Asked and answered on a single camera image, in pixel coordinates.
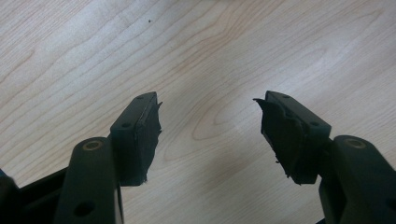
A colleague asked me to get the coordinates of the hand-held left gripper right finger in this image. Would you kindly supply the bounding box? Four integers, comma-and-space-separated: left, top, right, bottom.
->
252, 90, 396, 224

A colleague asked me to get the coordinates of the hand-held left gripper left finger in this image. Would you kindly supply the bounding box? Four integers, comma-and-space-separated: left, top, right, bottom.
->
52, 91, 163, 224

